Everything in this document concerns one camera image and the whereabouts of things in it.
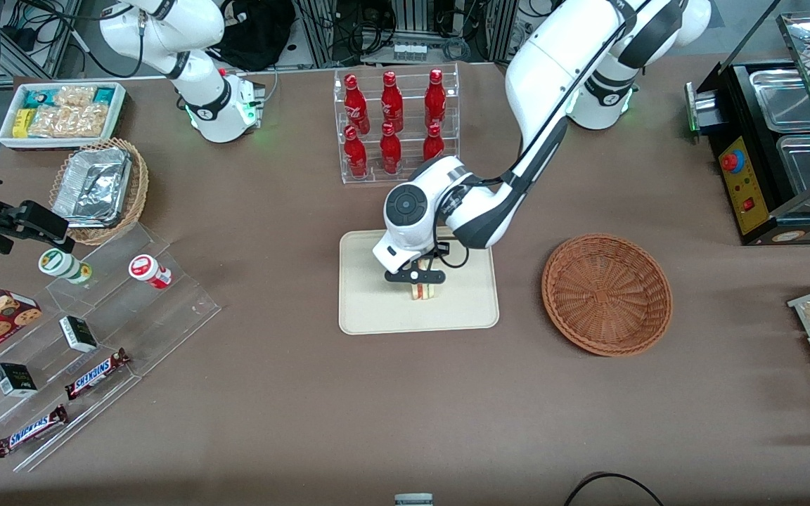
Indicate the triangular sandwich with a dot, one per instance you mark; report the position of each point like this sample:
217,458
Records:
423,292

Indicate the white power strip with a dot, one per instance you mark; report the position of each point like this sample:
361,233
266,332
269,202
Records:
409,50

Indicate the black bag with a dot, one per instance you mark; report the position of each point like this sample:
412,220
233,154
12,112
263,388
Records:
257,35

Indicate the snickers chocolate bar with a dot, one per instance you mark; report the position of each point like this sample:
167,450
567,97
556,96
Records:
31,431
95,374

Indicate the small black box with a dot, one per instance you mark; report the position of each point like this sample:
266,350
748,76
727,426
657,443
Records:
15,379
78,334

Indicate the black food warmer cabinet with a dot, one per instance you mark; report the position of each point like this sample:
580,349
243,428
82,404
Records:
746,190

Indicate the red lid snack cup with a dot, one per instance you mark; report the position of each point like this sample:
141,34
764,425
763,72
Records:
148,270

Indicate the aluminium foil tray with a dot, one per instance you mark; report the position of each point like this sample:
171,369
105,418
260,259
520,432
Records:
92,186

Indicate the teal snack packet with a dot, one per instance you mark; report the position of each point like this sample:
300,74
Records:
105,95
38,96

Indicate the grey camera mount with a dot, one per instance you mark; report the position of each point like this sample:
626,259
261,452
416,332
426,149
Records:
413,500

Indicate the yellow snack packet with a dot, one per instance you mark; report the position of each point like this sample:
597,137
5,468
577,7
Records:
22,123

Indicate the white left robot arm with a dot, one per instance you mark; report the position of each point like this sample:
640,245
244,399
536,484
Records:
567,63

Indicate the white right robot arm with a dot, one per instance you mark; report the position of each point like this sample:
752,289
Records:
202,84

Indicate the clear rice cracker bag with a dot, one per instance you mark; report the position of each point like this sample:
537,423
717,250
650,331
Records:
67,121
74,95

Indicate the red cola bottle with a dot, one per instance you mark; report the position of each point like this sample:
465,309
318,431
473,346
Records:
356,105
433,144
390,151
435,98
391,102
356,154

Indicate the brown round wicker basket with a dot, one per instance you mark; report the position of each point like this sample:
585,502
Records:
605,295

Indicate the clear acrylic bottle rack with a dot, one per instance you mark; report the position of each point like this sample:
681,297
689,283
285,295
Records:
412,105

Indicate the green lid snack cup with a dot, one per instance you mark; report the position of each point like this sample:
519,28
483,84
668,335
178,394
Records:
60,264

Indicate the beige rectangular serving tray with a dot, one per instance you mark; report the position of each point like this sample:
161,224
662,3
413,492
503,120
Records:
370,302

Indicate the clear acrylic stepped shelf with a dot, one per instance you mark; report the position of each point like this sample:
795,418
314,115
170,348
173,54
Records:
138,323

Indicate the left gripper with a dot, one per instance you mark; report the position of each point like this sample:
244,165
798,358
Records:
442,247

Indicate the white rectangular snack bin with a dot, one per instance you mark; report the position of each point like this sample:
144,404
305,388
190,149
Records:
8,137

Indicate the light wicker basket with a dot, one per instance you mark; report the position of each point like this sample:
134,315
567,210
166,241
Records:
138,190

